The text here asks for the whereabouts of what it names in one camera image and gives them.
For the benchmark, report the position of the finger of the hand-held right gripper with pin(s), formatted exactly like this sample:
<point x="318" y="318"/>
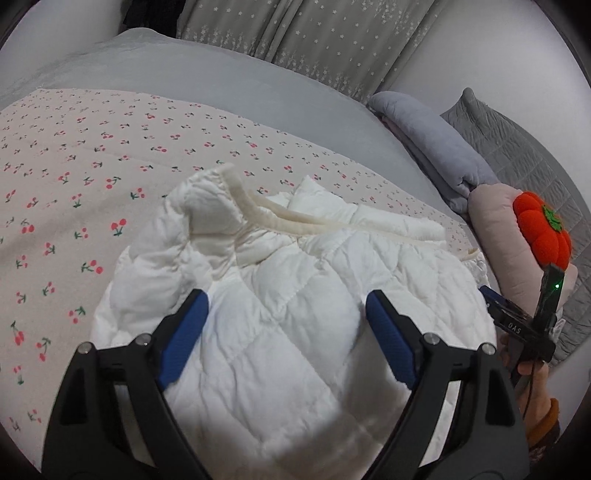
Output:
<point x="490" y="296"/>

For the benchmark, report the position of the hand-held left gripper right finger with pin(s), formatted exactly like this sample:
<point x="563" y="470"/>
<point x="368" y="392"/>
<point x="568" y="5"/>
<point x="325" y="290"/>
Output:
<point x="390" y="337"/>

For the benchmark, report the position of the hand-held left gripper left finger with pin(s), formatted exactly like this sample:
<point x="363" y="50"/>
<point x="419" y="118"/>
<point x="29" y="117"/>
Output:
<point x="184" y="337"/>

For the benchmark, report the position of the white padded jacket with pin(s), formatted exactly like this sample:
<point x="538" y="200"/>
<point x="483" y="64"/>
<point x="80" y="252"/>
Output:
<point x="286" y="314"/>

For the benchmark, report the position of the person's right forearm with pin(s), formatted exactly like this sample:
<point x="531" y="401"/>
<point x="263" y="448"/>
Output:
<point x="545" y="429"/>

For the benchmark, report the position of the dark hanging clothes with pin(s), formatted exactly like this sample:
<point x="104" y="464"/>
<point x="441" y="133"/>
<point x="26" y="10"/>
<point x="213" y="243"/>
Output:
<point x="147" y="14"/>

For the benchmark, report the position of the person's right hand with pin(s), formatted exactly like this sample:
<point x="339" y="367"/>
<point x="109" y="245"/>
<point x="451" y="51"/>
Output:
<point x="531" y="387"/>

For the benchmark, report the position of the pink pillow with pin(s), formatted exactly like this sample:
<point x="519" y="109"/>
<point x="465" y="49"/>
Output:
<point x="503" y="230"/>

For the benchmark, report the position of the orange pumpkin plush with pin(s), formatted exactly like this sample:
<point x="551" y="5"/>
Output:
<point x="542" y="230"/>

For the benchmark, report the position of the grey quilted pillow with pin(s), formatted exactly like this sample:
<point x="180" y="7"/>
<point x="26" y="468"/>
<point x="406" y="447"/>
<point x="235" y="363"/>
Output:
<point x="517" y="147"/>

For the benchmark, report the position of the folded grey-blue blanket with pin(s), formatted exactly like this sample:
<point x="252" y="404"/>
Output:
<point x="434" y="138"/>

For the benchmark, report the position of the cherry-print blanket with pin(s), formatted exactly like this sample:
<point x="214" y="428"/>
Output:
<point x="92" y="184"/>

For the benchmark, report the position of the grey bed sheet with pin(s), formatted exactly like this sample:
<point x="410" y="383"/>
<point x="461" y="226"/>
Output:
<point x="323" y="106"/>

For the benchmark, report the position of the grey star-print curtain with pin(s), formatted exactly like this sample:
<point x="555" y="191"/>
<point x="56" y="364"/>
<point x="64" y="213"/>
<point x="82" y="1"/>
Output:
<point x="323" y="37"/>

